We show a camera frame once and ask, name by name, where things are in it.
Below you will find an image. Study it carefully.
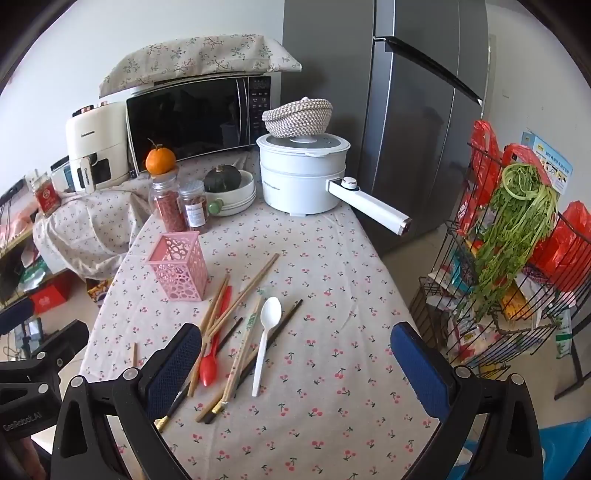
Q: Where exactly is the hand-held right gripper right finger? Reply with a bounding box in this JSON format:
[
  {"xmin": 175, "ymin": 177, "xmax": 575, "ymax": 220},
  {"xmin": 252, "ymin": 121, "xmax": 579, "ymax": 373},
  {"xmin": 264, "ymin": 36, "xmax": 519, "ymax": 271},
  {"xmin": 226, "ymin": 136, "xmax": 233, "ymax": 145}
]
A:
[{"xmin": 390, "ymin": 322, "xmax": 546, "ymax": 480}]

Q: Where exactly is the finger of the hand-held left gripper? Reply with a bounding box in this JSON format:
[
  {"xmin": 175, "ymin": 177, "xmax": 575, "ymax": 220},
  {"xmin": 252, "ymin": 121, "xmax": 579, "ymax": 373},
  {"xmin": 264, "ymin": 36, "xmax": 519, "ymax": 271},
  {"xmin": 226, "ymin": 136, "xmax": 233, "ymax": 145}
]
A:
[
  {"xmin": 0, "ymin": 298, "xmax": 36, "ymax": 335},
  {"xmin": 0, "ymin": 320, "xmax": 90, "ymax": 408}
]

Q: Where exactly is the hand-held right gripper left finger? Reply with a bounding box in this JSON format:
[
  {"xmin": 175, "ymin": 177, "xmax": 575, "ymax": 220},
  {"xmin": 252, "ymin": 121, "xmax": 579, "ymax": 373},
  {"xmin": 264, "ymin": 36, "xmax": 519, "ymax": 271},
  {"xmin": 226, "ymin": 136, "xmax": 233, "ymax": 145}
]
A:
[{"xmin": 50, "ymin": 322, "xmax": 204, "ymax": 480}]

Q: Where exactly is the red plastic spoon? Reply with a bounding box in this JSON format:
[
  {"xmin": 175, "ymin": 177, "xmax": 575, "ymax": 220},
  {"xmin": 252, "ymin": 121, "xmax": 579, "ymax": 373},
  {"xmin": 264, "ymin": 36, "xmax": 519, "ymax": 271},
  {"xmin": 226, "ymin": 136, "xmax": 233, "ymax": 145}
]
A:
[{"xmin": 198, "ymin": 286, "xmax": 233, "ymax": 387}]

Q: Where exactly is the green print bamboo chopstick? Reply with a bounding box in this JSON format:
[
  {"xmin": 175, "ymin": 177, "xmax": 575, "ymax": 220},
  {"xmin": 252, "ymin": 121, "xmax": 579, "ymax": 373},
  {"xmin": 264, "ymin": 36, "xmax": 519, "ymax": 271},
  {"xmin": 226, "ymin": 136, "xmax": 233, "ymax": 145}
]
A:
[{"xmin": 223, "ymin": 296, "xmax": 262, "ymax": 403}]

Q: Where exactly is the brown wooden chopstick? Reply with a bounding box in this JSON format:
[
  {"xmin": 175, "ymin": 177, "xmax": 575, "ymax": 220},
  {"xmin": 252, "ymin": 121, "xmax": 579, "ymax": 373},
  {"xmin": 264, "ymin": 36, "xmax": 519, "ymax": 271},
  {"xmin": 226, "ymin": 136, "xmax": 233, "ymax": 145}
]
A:
[{"xmin": 202, "ymin": 286, "xmax": 232, "ymax": 344}]

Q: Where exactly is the pink perforated utensil holder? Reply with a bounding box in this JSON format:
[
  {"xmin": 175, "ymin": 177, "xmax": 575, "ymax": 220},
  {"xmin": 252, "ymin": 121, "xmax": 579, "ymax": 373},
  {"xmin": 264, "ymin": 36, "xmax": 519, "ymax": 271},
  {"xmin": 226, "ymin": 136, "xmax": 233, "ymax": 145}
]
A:
[{"xmin": 145, "ymin": 231, "xmax": 209, "ymax": 302}]

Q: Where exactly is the white plastic spoon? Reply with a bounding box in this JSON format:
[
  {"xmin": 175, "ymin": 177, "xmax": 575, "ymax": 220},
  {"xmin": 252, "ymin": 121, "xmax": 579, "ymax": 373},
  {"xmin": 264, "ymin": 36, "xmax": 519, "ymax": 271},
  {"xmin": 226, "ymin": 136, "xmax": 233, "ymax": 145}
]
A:
[{"xmin": 252, "ymin": 296, "xmax": 282, "ymax": 398}]

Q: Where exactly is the red cardboard box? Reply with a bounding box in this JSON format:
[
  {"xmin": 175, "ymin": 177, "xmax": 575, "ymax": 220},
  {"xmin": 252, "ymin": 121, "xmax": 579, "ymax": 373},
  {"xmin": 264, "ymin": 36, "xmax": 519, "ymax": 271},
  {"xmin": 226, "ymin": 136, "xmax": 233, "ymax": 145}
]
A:
[{"xmin": 30, "ymin": 277, "xmax": 75, "ymax": 315}]

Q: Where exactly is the cherry print tablecloth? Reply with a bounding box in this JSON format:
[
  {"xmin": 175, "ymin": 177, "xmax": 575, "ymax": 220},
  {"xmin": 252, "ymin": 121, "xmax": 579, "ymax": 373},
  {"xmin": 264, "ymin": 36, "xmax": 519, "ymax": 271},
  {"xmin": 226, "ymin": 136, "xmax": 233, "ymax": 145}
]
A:
[{"xmin": 78, "ymin": 150, "xmax": 446, "ymax": 480}]

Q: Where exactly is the small floral draped cloth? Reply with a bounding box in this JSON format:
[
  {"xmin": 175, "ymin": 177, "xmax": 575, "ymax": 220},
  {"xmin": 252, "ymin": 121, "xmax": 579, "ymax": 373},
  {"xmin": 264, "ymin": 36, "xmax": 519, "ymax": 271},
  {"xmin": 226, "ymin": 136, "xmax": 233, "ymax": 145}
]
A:
[{"xmin": 34, "ymin": 182, "xmax": 155, "ymax": 282}]

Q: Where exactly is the red label tin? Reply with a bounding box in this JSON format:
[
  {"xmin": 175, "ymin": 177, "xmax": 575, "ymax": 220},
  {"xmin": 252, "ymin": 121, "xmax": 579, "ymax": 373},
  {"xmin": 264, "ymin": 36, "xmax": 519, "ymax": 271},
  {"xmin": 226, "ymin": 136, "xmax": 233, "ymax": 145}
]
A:
[{"xmin": 32, "ymin": 172, "xmax": 63, "ymax": 217}]

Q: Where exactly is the small white blue box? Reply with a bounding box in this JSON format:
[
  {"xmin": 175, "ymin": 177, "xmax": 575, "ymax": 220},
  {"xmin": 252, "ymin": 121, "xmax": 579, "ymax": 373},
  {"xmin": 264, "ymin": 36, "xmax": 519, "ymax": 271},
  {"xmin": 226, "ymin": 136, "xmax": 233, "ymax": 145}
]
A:
[{"xmin": 50, "ymin": 157, "xmax": 75, "ymax": 192}]

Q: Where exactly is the glass spice jar white label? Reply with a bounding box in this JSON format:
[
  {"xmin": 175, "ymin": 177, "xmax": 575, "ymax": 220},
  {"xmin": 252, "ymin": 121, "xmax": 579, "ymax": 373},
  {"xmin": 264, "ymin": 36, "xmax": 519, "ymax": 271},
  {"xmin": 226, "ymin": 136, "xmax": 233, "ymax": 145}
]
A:
[{"xmin": 179, "ymin": 180, "xmax": 209, "ymax": 233}]

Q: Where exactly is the glass jar of goji berries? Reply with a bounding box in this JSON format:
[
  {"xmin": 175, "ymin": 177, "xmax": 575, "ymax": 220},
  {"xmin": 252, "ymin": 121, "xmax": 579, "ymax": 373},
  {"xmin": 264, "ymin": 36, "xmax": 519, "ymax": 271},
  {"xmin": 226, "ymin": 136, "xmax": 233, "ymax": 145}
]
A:
[{"xmin": 148, "ymin": 173, "xmax": 188, "ymax": 233}]

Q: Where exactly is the blue plastic bin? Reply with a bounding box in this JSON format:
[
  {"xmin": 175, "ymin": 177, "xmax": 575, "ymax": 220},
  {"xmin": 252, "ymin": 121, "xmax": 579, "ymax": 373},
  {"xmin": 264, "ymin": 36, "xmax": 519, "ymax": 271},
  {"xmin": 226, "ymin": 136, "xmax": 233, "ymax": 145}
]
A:
[{"xmin": 462, "ymin": 425, "xmax": 591, "ymax": 480}]

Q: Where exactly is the bunch of green vegetables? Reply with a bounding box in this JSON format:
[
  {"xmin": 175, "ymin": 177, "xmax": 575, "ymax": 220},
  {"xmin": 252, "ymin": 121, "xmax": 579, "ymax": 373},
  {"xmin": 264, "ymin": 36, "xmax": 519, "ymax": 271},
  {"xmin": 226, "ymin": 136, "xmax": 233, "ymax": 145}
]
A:
[{"xmin": 471, "ymin": 161, "xmax": 560, "ymax": 319}]

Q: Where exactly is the dark green squash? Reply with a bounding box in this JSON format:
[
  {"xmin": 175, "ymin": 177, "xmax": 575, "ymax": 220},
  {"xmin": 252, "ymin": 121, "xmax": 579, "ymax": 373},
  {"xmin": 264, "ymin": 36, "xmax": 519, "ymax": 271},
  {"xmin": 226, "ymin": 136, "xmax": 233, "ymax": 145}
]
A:
[{"xmin": 204, "ymin": 165, "xmax": 242, "ymax": 193}]

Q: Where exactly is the red plastic bag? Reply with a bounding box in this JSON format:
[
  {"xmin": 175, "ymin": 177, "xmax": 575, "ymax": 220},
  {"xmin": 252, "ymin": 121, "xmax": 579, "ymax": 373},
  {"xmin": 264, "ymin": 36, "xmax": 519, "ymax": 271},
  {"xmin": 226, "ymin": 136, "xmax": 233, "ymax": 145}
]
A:
[
  {"xmin": 529, "ymin": 200, "xmax": 591, "ymax": 291},
  {"xmin": 457, "ymin": 119, "xmax": 504, "ymax": 241},
  {"xmin": 501, "ymin": 143, "xmax": 561, "ymax": 190}
]

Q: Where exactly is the orange fruit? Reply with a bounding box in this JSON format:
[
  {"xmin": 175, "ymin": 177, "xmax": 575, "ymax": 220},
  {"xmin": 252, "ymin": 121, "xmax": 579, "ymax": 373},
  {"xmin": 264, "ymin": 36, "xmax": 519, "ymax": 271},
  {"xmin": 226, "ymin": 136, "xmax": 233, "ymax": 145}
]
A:
[{"xmin": 145, "ymin": 138, "xmax": 177, "ymax": 176}]

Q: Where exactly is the white air fryer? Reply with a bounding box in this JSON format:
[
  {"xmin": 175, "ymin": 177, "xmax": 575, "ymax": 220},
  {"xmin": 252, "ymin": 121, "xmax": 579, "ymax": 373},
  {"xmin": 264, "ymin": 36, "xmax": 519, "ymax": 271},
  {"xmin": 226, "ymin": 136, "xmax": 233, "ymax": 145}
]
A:
[{"xmin": 65, "ymin": 102, "xmax": 132, "ymax": 193}]

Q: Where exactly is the white electric cooking pot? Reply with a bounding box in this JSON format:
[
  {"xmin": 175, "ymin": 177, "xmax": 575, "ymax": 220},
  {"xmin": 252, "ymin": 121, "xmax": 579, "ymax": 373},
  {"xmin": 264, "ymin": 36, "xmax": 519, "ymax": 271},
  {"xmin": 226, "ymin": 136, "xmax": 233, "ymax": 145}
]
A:
[{"xmin": 256, "ymin": 133, "xmax": 413, "ymax": 237}]

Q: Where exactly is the grey refrigerator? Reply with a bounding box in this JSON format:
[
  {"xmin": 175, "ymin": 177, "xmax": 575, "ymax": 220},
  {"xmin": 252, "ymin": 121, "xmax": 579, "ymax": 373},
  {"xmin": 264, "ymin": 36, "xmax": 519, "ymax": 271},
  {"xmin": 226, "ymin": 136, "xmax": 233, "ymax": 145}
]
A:
[{"xmin": 283, "ymin": 0, "xmax": 490, "ymax": 254}]

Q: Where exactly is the black door microwave oven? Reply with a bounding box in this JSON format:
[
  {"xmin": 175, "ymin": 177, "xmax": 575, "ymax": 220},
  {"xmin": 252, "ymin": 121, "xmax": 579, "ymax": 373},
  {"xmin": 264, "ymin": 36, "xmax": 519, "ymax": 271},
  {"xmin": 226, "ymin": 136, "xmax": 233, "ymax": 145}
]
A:
[{"xmin": 126, "ymin": 74, "xmax": 282, "ymax": 175}]

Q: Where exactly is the floral microwave cover cloth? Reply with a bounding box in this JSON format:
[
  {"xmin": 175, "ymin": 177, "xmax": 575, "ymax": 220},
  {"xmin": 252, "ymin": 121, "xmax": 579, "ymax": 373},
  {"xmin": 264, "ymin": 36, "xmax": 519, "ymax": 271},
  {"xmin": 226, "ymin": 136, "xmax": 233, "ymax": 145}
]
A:
[{"xmin": 98, "ymin": 33, "xmax": 303, "ymax": 99}]

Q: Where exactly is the black wire storage rack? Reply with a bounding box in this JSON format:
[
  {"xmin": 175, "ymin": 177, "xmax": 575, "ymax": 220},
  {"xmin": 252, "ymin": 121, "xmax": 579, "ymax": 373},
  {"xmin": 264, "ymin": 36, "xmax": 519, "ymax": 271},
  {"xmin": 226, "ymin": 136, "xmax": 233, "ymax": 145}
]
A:
[{"xmin": 409, "ymin": 143, "xmax": 591, "ymax": 402}]

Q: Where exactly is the white dish with green handle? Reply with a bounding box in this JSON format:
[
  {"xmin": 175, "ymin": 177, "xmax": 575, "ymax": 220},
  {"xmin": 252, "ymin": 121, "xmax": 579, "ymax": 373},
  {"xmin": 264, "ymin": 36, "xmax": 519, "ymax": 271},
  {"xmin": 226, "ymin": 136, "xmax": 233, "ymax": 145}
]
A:
[{"xmin": 203, "ymin": 170, "xmax": 257, "ymax": 217}]

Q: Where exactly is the wall poster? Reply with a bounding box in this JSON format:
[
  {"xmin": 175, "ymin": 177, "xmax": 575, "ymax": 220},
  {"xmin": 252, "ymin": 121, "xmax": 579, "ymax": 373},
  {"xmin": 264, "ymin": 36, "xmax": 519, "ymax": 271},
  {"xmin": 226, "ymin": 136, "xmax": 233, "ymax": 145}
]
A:
[{"xmin": 521, "ymin": 130, "xmax": 574, "ymax": 195}]

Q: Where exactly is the woven rope basket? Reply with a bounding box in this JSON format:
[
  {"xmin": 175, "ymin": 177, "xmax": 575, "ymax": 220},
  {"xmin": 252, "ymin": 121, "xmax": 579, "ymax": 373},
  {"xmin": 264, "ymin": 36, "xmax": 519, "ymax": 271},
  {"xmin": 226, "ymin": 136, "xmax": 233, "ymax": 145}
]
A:
[{"xmin": 262, "ymin": 96, "xmax": 334, "ymax": 139}]

